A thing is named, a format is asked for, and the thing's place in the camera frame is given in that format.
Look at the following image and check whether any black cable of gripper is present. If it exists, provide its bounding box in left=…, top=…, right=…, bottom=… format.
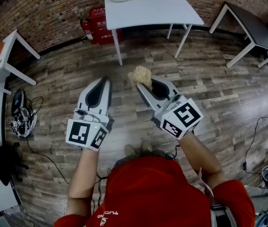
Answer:
left=93, top=167, right=112, bottom=208
left=164, top=144, right=181, bottom=161

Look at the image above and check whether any person's right tan shoe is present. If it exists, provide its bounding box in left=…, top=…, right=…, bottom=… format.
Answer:
left=140, top=140, right=153, bottom=154

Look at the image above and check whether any person's left forearm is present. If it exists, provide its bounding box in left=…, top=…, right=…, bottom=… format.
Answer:
left=67, top=148, right=101, bottom=205

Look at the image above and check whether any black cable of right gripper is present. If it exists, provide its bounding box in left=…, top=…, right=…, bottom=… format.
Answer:
left=164, top=144, right=181, bottom=161

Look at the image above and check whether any person's tan shoe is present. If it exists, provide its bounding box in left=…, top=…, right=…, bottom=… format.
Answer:
left=124, top=144, right=137, bottom=157
left=140, top=140, right=153, bottom=154

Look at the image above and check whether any person's red shirt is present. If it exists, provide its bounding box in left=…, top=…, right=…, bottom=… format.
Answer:
left=54, top=156, right=256, bottom=227

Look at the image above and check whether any black floor cable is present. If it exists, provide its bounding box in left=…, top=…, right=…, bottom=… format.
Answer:
left=26, top=96, right=70, bottom=185

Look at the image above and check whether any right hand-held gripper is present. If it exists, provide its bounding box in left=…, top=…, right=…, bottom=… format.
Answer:
left=136, top=76, right=204, bottom=140

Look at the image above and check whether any red fire extinguisher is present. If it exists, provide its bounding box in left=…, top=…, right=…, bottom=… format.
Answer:
left=80, top=17, right=94, bottom=41

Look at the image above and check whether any thin black charger cable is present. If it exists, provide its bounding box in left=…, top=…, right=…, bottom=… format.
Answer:
left=242, top=116, right=268, bottom=175

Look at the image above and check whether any spare grey gripper device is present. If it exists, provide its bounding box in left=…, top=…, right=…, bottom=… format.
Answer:
left=10, top=88, right=38, bottom=139

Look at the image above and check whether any grey shoulder strap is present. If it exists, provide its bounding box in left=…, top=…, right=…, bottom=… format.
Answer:
left=198, top=166, right=234, bottom=227

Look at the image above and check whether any black-topped table with white legs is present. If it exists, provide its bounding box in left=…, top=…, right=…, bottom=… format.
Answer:
left=209, top=2, right=268, bottom=69

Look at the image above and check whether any red fire extinguisher cabinet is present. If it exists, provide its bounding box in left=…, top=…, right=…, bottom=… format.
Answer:
left=88, top=7, right=125, bottom=46

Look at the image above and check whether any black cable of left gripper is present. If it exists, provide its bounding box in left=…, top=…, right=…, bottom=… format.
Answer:
left=93, top=167, right=112, bottom=208

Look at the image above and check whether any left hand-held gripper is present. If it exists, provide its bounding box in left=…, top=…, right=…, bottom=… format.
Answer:
left=65, top=76, right=114, bottom=152

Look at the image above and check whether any person's left tan shoe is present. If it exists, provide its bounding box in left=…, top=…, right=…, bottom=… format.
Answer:
left=124, top=144, right=137, bottom=157

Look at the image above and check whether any person's right forearm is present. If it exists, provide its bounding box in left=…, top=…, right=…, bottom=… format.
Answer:
left=178, top=132, right=228, bottom=189

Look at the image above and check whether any beige noodle lump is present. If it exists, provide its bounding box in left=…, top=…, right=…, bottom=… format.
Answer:
left=127, top=65, right=153, bottom=91

